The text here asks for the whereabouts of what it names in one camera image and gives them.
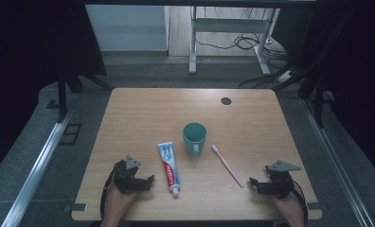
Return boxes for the white metal desk frame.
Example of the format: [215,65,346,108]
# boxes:
[188,6,280,76]

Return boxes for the dark floor plate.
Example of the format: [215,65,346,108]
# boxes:
[45,98,62,110]

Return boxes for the black metal stand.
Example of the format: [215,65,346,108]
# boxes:
[272,60,328,129]
[56,70,115,123]

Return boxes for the black floor cables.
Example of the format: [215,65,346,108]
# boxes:
[194,8,293,89]

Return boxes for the white toothpaste tube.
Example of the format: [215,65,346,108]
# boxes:
[156,141,181,199]

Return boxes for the grey table foot bracket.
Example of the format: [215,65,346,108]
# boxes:
[306,201,324,211]
[62,201,88,213]

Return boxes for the aluminium floor rail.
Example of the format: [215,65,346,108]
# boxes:
[0,105,76,227]
[300,97,375,227]

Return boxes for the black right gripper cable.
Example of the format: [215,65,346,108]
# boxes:
[291,180,310,225]

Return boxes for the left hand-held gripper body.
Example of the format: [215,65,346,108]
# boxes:
[112,154,146,194]

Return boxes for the pink toothbrush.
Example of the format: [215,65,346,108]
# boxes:
[210,144,245,189]

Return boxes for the white power strip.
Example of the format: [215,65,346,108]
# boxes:
[277,69,295,84]

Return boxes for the dark curtain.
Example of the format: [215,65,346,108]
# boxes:
[0,0,108,182]
[272,0,375,185]

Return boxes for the teal cup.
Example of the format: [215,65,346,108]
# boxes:
[182,122,208,156]

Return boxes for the white cabinet panel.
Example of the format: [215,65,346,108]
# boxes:
[84,4,170,53]

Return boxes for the dark square floor frame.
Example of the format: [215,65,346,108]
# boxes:
[59,123,82,147]

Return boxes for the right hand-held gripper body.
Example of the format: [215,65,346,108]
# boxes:
[264,159,302,200]

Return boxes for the person's left hand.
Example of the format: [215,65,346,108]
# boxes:
[107,182,140,219]

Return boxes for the person's right hand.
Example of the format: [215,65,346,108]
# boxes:
[270,190,305,221]

